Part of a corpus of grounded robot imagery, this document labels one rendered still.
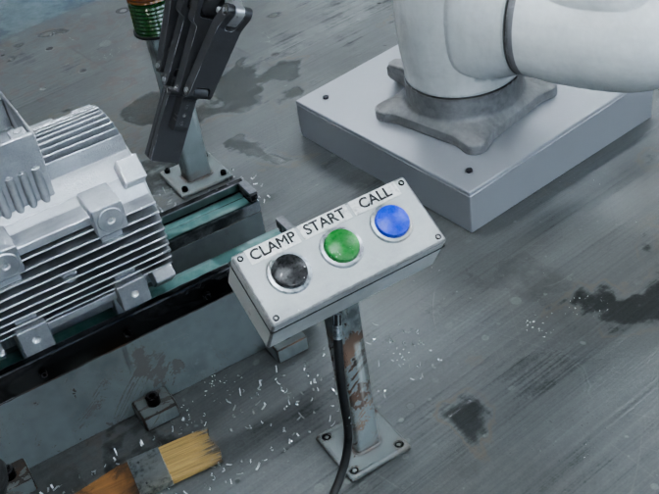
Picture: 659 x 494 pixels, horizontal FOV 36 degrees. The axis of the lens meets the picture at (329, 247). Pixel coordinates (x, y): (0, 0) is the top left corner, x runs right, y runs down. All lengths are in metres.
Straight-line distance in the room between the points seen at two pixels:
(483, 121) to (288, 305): 0.57
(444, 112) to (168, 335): 0.47
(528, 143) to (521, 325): 0.27
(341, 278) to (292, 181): 0.58
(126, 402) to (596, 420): 0.48
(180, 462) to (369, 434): 0.19
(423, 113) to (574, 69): 0.23
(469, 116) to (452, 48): 0.10
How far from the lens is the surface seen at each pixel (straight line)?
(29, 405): 1.06
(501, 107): 1.33
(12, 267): 0.93
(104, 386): 1.08
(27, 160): 0.95
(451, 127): 1.32
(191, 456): 1.05
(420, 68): 1.30
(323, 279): 0.82
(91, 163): 0.98
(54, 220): 0.96
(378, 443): 1.02
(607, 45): 1.16
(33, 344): 0.99
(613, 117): 1.41
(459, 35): 1.24
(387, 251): 0.84
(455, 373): 1.09
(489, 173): 1.26
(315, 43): 1.74
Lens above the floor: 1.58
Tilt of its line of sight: 38 degrees down
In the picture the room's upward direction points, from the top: 9 degrees counter-clockwise
